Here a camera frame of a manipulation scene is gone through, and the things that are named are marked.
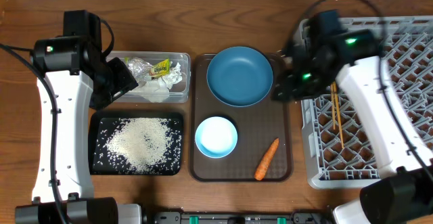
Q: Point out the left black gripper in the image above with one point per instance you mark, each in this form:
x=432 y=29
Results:
x=127 y=82

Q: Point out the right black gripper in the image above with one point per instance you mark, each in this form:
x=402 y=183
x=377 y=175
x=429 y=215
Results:
x=287 y=81

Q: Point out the wooden chopstick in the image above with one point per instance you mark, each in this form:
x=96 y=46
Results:
x=333 y=109
x=337 y=107

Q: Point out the dark blue plate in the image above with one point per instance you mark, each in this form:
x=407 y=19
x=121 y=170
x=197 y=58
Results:
x=239 y=76

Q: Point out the orange carrot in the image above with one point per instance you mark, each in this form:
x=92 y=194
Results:
x=264 y=164

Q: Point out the light blue bowl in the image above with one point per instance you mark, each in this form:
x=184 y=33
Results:
x=216 y=137

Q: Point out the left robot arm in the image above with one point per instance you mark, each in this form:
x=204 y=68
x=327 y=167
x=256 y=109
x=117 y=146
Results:
x=75 y=75

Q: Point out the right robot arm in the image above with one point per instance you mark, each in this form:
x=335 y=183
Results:
x=354 y=61

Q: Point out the clear plastic waste bin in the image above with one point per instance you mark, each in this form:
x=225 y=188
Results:
x=153 y=57

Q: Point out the black waste tray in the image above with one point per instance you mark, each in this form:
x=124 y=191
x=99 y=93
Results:
x=98 y=142

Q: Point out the grey dishwasher rack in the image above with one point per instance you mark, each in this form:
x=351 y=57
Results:
x=344 y=158

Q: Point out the crumpled silver foil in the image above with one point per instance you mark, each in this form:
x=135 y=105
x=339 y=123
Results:
x=139 y=68

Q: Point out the crumpled white tissue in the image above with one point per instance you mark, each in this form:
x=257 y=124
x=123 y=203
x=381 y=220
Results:
x=158 y=90

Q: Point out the yellow snack wrapper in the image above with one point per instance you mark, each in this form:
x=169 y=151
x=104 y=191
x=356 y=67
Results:
x=160 y=69

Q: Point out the brown serving tray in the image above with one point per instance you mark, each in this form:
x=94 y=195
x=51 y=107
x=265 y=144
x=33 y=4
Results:
x=257 y=127

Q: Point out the pile of rice grains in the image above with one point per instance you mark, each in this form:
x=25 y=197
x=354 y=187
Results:
x=138 y=142

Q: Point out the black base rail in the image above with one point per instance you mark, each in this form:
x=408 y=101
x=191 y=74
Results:
x=238 y=218

